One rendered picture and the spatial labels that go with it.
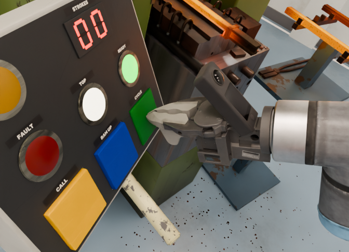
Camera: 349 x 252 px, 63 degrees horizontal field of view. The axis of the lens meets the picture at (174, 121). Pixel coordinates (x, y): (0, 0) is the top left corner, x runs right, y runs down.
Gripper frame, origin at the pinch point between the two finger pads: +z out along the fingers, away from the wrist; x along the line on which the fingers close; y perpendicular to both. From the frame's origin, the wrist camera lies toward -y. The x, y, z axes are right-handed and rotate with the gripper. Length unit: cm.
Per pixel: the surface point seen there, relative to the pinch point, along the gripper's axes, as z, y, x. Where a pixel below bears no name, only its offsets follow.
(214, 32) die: 1.4, 3.0, 42.7
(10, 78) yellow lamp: 1.3, -17.5, -18.4
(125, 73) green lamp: 1.3, -8.6, -1.5
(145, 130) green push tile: 1.2, 2.5, -1.8
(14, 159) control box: 1.6, -10.6, -22.6
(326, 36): -28, 20, 75
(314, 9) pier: -20, 87, 306
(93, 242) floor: 61, 83, 9
